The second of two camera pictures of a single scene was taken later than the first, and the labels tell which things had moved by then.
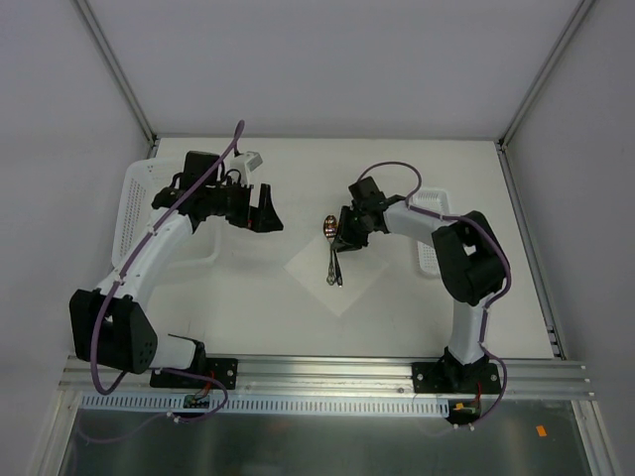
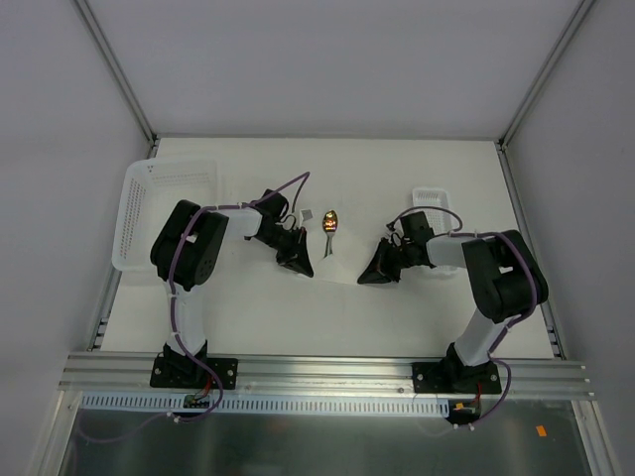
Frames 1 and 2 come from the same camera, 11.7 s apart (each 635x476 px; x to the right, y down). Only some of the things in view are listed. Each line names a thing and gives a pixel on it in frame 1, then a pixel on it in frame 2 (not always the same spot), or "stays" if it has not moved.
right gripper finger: [350, 236] -> [383, 267]
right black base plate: [456, 378] stays
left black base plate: [224, 370] stays
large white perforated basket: [134, 210] stays
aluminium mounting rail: [527, 381] stays
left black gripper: [254, 207] -> [292, 245]
